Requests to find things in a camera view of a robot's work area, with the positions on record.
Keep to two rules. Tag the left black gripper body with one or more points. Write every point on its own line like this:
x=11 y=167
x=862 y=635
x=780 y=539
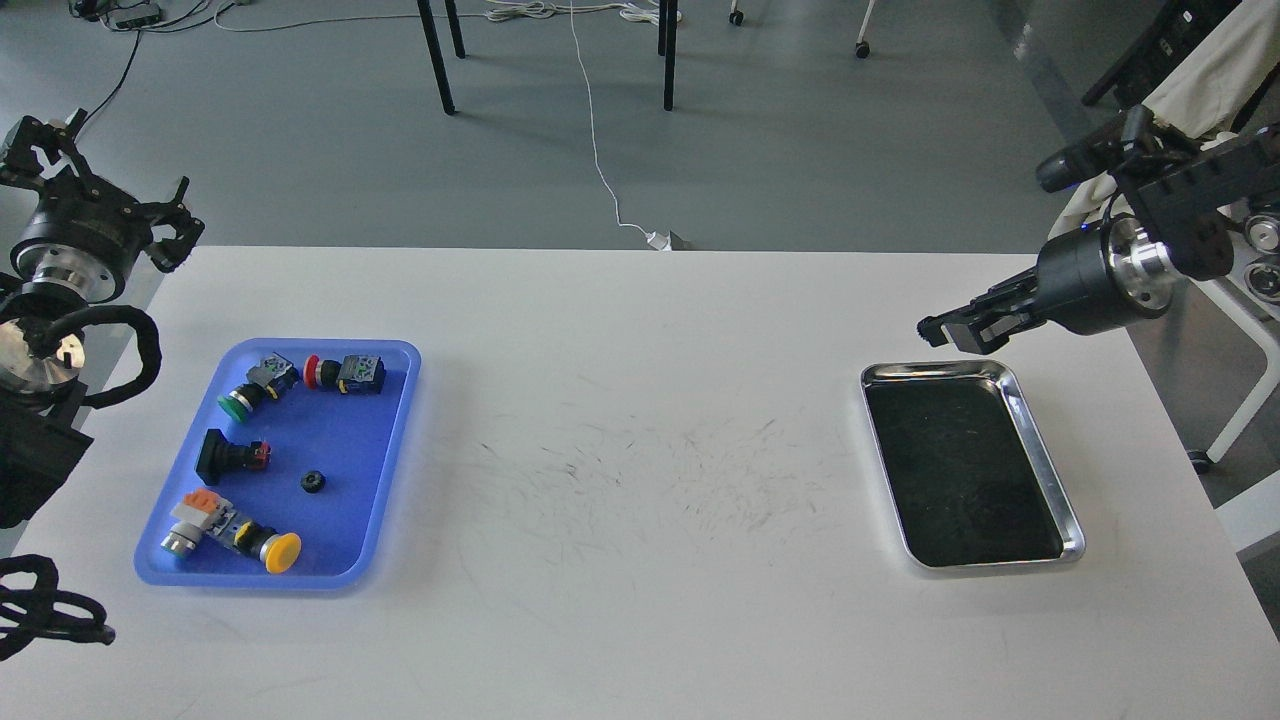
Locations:
x=83 y=241

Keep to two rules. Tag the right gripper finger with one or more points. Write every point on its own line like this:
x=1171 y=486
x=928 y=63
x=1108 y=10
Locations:
x=985 y=340
x=1009 y=299

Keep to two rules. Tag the green push button switch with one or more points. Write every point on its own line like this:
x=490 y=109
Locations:
x=269 y=380

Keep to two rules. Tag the beige cloth on chair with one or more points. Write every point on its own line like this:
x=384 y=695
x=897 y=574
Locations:
x=1203 y=95

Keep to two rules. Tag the black table leg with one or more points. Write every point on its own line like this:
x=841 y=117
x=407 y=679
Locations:
x=667 y=36
x=435 y=53

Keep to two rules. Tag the white chair frame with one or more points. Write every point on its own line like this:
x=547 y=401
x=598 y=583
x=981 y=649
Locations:
x=1243 y=351

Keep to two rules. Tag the blue plastic tray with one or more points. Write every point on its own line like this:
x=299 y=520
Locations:
x=353 y=439

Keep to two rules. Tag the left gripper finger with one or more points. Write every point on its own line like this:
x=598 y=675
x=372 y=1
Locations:
x=172 y=229
x=42 y=157

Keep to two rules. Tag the silver metal tray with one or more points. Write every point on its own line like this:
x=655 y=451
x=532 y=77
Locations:
x=972 y=485

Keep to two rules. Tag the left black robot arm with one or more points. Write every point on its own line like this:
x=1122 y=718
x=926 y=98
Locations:
x=42 y=385

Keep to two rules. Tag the silver orange push button switch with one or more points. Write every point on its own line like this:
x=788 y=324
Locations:
x=202 y=514

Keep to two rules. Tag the yellow push button switch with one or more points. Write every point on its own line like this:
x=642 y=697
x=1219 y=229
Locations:
x=276 y=551

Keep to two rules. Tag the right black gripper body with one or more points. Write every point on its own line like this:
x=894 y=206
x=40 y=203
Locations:
x=1103 y=276

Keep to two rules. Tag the red push button switch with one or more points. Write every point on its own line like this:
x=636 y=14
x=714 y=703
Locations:
x=353 y=375

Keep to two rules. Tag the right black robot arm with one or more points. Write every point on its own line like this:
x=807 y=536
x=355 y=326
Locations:
x=1175 y=189

